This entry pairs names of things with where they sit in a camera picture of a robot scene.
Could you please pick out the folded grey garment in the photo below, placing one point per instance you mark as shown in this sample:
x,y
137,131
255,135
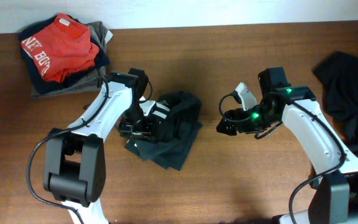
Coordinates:
x,y
92,83

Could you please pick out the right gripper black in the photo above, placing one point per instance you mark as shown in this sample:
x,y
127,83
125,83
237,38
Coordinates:
x,y
241,127

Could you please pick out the folded navy blue garment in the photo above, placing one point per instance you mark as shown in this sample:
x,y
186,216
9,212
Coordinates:
x,y
43,87

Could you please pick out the black garment pile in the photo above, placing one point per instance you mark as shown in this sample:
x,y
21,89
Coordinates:
x,y
338,74

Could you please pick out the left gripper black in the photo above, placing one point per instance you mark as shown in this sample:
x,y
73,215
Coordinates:
x,y
150,129

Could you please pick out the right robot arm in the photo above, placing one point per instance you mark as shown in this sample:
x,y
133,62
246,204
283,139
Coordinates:
x,y
331,196

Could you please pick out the folded orange printed t-shirt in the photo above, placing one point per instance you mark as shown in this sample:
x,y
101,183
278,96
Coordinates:
x,y
61,48

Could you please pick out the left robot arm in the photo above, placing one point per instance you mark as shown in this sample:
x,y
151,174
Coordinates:
x,y
75,168

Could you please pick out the dark teal t-shirt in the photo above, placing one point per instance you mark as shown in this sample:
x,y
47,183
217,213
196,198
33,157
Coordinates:
x,y
176,119

